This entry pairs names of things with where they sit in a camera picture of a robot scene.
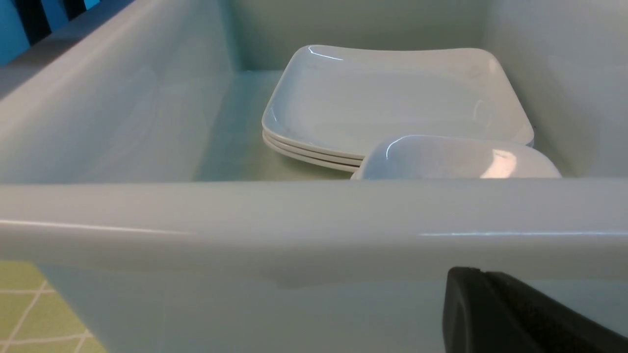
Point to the large white square plate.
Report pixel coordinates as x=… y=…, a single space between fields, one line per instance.
x=343 y=101

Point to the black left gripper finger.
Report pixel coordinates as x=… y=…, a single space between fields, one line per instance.
x=494 y=312

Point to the top white plate in tub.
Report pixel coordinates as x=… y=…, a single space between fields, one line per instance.
x=312 y=154

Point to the large white plastic tub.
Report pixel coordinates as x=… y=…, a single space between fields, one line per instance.
x=135 y=177

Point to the white small bowl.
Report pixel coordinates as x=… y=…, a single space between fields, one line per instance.
x=438 y=157

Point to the lower white plate in tub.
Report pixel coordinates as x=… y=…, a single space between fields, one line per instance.
x=314 y=161

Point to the white plate in tub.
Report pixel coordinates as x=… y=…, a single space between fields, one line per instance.
x=314 y=161
x=312 y=154

